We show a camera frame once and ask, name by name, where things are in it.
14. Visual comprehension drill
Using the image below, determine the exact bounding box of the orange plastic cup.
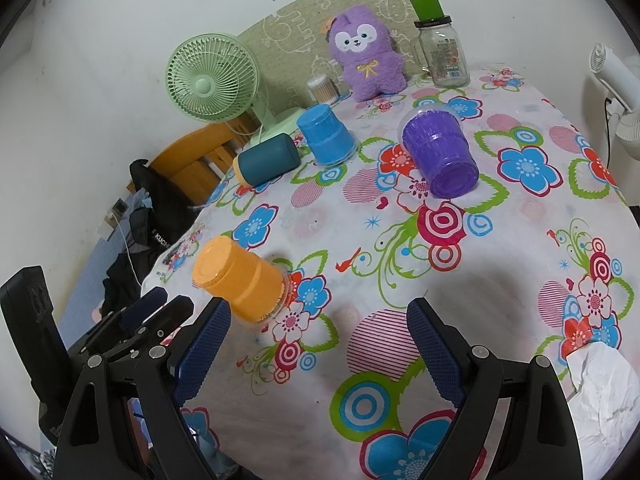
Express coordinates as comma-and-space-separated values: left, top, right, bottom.
192, 235, 291, 324

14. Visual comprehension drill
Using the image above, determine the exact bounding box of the blue plastic cup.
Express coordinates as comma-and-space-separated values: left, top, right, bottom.
296, 104, 357, 167

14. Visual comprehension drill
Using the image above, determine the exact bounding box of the purple plastic cup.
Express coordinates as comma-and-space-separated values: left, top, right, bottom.
398, 104, 480, 198

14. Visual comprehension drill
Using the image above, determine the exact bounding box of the crumpled white paper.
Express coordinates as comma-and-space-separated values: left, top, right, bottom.
567, 341, 639, 479

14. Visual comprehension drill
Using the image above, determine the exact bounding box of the blue bed sheet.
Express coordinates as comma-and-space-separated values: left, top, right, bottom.
56, 191, 145, 348

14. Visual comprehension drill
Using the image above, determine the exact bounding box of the black bag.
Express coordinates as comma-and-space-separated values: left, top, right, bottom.
101, 159, 196, 318

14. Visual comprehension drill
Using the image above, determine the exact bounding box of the dark teal tumbler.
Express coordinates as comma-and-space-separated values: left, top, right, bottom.
233, 133, 300, 188

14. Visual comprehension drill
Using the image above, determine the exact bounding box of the floral tablecloth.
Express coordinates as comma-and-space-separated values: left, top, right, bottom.
143, 65, 639, 479

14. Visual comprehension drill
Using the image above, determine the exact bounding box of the green desk fan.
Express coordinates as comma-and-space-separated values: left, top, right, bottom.
165, 34, 304, 146

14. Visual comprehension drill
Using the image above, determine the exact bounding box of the cotton swab container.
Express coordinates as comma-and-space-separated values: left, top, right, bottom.
307, 74, 340, 105

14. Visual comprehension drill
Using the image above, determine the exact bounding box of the green patterned board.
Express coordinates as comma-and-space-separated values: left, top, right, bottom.
240, 0, 421, 113

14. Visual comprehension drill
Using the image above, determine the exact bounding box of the purple plush toy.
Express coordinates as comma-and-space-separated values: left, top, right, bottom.
328, 4, 407, 102

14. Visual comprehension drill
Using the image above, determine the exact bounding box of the white standing fan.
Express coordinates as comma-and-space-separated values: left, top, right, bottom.
589, 42, 640, 160

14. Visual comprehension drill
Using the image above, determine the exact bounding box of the glass jar green lid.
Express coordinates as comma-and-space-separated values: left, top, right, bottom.
410, 0, 470, 88

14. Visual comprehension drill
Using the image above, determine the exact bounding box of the white charging cable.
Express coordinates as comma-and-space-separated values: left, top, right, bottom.
113, 213, 142, 286

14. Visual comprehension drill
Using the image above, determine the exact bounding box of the white wall socket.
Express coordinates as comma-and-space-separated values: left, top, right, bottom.
96, 198, 129, 240

